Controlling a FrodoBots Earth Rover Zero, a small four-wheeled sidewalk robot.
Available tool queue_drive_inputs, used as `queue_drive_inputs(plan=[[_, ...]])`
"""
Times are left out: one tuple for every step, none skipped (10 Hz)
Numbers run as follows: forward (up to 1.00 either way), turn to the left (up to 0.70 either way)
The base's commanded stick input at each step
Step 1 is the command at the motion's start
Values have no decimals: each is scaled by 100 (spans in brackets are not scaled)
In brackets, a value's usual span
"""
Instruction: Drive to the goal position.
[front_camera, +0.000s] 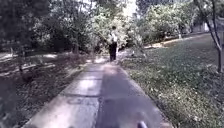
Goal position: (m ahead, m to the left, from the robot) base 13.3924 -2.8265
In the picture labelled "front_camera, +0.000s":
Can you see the person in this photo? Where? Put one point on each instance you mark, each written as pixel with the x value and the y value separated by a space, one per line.
pixel 113 46

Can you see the grey concrete path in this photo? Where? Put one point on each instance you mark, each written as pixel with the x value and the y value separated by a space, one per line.
pixel 100 100

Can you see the wood of trees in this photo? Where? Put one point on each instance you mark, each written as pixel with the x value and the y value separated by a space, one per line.
pixel 66 23

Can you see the grass slope with leaves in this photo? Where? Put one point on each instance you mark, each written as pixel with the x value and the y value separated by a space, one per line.
pixel 180 73

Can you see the leaf-strewn ground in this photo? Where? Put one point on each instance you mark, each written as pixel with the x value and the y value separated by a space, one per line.
pixel 36 80

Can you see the building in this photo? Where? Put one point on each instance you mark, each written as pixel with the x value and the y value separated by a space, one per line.
pixel 208 26

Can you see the thin tree trunk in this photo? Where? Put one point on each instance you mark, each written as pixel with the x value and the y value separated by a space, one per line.
pixel 218 50

